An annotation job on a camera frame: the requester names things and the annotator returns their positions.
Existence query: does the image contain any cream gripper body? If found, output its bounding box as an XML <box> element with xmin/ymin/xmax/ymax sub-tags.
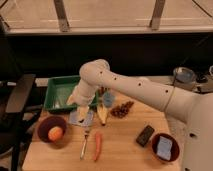
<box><xmin>66</xmin><ymin>95</ymin><xmax>89</xmax><ymax>123</ymax></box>

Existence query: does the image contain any orange apple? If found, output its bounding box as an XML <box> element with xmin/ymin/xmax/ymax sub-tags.
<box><xmin>48</xmin><ymin>126</ymin><xmax>63</xmax><ymax>141</ymax></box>

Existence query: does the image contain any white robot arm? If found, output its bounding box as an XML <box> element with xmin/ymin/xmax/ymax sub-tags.
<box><xmin>67</xmin><ymin>59</ymin><xmax>213</xmax><ymax>171</ymax></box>

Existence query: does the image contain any green plastic tray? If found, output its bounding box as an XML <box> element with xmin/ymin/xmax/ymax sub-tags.
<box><xmin>43</xmin><ymin>74</ymin><xmax>100</xmax><ymax>112</ymax></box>

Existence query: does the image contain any yellow banana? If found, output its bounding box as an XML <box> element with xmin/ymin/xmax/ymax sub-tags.
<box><xmin>97</xmin><ymin>104</ymin><xmax>108</xmax><ymax>126</ymax></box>

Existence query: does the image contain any blue plastic cup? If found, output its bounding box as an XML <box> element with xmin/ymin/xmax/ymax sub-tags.
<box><xmin>103</xmin><ymin>92</ymin><xmax>115</xmax><ymax>107</ymax></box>

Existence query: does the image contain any silver fork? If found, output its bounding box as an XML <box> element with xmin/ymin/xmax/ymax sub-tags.
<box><xmin>80</xmin><ymin>127</ymin><xmax>91</xmax><ymax>160</ymax></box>

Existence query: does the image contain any bunch of brown grapes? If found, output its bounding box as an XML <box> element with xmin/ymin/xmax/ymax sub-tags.
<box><xmin>110</xmin><ymin>101</ymin><xmax>134</xmax><ymax>118</ymax></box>

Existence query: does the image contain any orange carrot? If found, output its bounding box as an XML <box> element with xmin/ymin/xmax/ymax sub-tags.
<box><xmin>93</xmin><ymin>132</ymin><xmax>102</xmax><ymax>161</ymax></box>

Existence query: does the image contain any purple bowl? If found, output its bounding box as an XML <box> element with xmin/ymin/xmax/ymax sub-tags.
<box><xmin>37</xmin><ymin>116</ymin><xmax>67</xmax><ymax>143</ymax></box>

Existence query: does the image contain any black office chair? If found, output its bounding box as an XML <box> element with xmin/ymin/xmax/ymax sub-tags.
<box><xmin>0</xmin><ymin>74</ymin><xmax>42</xmax><ymax>171</ymax></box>

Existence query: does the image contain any black rectangular block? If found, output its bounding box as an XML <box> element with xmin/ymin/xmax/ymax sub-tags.
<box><xmin>136</xmin><ymin>125</ymin><xmax>154</xmax><ymax>147</ymax></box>

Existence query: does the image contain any blue sponge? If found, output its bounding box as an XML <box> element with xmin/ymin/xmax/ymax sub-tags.
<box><xmin>157</xmin><ymin>136</ymin><xmax>172</xmax><ymax>161</ymax></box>

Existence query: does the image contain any red bowl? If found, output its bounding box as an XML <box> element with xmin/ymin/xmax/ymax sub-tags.
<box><xmin>151</xmin><ymin>133</ymin><xmax>180</xmax><ymax>163</ymax></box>

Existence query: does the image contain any grey metal bowl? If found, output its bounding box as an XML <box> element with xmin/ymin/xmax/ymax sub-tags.
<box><xmin>173</xmin><ymin>67</ymin><xmax>196</xmax><ymax>83</ymax></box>

